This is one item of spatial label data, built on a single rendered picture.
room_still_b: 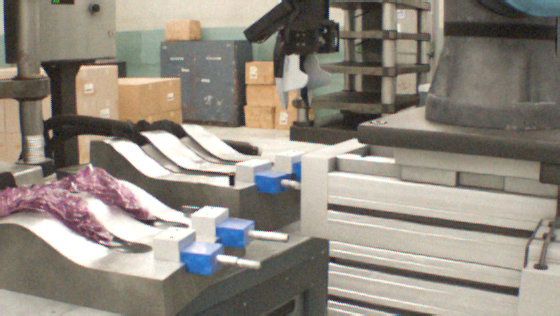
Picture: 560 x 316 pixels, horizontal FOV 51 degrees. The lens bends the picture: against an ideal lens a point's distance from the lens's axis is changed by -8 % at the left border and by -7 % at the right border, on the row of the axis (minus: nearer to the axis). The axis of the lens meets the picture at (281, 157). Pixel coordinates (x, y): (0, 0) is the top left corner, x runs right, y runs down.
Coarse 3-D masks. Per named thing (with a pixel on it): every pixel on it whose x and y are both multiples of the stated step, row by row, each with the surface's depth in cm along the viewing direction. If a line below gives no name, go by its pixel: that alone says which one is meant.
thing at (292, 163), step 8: (288, 152) 112; (296, 152) 112; (304, 152) 112; (280, 160) 110; (288, 160) 109; (296, 160) 110; (280, 168) 111; (288, 168) 110; (296, 168) 109; (296, 176) 109
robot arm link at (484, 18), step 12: (444, 0) 61; (456, 0) 58; (468, 0) 57; (444, 12) 61; (456, 12) 58; (468, 12) 57; (480, 12) 56; (492, 12) 55; (528, 24) 55; (552, 24) 57
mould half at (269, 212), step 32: (192, 128) 132; (96, 160) 117; (128, 160) 111; (192, 160) 120; (160, 192) 107; (192, 192) 103; (224, 192) 99; (256, 192) 100; (288, 192) 108; (256, 224) 101; (288, 224) 109
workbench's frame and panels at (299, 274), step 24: (312, 240) 103; (264, 264) 93; (288, 264) 98; (312, 264) 113; (216, 288) 84; (240, 288) 88; (264, 288) 102; (288, 288) 108; (312, 288) 114; (192, 312) 80; (216, 312) 92; (240, 312) 97; (264, 312) 102; (288, 312) 112; (312, 312) 115
